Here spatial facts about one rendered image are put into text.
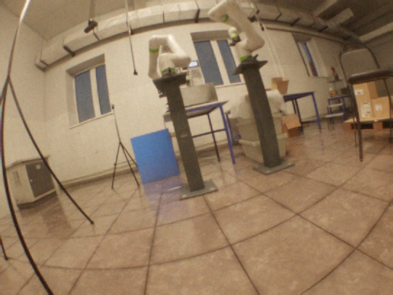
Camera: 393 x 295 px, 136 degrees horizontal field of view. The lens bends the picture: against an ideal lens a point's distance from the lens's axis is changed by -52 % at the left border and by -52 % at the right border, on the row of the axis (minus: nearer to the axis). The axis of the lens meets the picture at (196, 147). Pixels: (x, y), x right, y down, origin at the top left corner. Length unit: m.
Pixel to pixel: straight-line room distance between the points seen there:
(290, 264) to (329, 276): 0.14
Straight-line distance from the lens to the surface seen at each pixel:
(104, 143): 3.91
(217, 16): 1.56
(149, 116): 3.65
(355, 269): 0.59
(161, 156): 2.07
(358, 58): 1.83
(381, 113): 2.66
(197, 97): 2.02
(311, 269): 0.57
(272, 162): 1.46
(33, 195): 3.29
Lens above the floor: 0.45
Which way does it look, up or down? 5 degrees down
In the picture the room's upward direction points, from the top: 14 degrees counter-clockwise
